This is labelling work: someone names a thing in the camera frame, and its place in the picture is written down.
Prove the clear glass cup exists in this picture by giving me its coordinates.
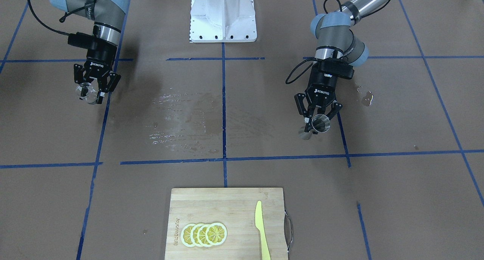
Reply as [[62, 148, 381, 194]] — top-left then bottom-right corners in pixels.
[[76, 82, 98, 105]]

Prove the steel double jigger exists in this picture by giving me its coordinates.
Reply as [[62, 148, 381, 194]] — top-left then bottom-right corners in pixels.
[[298, 114, 331, 140]]

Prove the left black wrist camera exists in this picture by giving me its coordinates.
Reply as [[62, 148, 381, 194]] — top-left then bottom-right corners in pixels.
[[319, 58, 354, 79]]

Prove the wooden cutting board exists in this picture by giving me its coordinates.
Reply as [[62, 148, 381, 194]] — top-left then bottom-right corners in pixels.
[[164, 188, 289, 260]]

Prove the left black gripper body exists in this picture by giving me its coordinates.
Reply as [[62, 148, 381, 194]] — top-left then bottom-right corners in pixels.
[[295, 69, 342, 116]]

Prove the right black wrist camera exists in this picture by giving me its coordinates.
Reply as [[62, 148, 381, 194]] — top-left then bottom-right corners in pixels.
[[68, 32, 97, 50]]

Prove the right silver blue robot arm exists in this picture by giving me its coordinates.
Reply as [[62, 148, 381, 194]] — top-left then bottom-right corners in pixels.
[[50, 0, 128, 104]]

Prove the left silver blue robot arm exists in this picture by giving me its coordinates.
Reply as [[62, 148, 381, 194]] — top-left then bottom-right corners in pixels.
[[295, 0, 391, 140]]

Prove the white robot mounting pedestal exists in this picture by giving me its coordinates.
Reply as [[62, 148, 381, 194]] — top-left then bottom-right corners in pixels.
[[189, 0, 258, 43]]

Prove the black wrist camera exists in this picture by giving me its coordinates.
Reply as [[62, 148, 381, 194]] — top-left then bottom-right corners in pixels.
[[319, 58, 354, 79], [68, 32, 97, 50]]

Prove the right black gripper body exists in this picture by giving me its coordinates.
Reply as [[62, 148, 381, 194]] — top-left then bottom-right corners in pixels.
[[74, 40, 121, 93]]

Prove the yellow plastic knife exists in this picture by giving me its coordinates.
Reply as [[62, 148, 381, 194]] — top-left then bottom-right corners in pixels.
[[254, 200, 271, 260]]

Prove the black camera cable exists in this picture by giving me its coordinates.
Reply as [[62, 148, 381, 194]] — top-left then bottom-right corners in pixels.
[[285, 0, 348, 85], [26, 0, 99, 37]]

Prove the yellow lemon slice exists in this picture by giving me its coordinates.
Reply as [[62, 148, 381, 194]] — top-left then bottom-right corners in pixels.
[[205, 222, 228, 246], [196, 224, 211, 247]]

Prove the steel cutting board handle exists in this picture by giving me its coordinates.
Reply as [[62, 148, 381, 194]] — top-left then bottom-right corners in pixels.
[[284, 209, 294, 255]]

